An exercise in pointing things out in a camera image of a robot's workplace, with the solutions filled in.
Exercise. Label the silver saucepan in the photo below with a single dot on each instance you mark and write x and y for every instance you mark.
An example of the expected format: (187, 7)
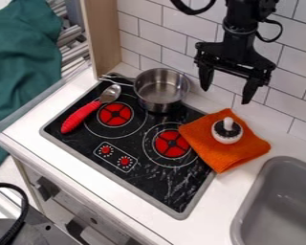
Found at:
(159, 87)

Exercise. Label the white and black toy knob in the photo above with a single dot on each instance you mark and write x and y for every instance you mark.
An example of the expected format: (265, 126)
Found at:
(227, 130)

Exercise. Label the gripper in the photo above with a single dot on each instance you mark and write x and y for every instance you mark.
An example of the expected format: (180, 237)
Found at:
(235, 52)

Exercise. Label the green cloth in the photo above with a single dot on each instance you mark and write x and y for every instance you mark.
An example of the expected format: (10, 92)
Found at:
(19, 63)

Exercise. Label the toy stove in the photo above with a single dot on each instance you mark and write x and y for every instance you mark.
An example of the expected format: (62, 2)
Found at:
(130, 143)

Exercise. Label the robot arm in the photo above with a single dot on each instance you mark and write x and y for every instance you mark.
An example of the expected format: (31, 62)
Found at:
(240, 12)

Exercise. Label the orange cloth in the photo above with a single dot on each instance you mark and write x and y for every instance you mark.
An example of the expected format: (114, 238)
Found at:
(226, 150)

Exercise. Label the toy sink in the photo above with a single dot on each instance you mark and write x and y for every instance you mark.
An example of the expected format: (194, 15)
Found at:
(279, 204)

